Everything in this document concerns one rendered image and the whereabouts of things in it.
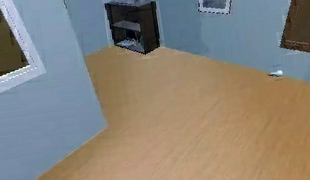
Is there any black television stand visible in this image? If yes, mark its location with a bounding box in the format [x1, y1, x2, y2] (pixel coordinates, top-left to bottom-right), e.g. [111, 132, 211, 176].
[103, 0, 164, 60]

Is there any small white door stopper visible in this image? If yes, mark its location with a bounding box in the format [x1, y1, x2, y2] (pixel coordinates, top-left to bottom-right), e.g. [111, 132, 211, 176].
[267, 69, 285, 79]

